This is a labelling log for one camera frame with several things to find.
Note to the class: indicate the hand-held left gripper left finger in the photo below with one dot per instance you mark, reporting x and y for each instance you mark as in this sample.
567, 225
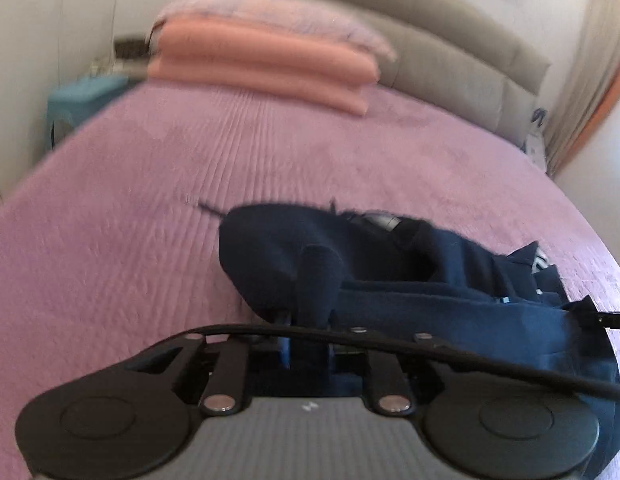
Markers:
225, 375

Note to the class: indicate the dark patterned bag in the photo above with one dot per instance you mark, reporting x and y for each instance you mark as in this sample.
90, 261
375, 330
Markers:
130, 46

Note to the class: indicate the white wardrobe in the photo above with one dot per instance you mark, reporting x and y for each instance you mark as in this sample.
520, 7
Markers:
50, 20

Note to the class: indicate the white and blue paper bag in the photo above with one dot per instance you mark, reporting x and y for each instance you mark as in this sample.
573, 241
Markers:
537, 140

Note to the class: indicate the pink quilted bedspread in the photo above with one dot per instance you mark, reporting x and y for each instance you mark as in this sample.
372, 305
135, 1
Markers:
165, 210

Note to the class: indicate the beige padded headboard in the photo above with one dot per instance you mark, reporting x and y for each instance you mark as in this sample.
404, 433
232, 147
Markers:
439, 45

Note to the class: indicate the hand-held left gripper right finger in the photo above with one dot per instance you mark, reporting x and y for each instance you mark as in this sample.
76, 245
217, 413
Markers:
387, 377

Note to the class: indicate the teal plastic stool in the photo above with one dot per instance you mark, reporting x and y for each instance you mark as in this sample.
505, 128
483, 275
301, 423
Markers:
82, 97

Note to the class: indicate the navy striped zip hoodie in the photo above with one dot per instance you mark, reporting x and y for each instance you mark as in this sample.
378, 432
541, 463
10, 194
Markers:
439, 300

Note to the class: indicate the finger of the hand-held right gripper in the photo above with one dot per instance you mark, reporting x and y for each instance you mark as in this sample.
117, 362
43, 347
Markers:
595, 319

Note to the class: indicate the beige curtain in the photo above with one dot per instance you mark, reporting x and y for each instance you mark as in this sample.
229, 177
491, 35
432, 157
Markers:
584, 75

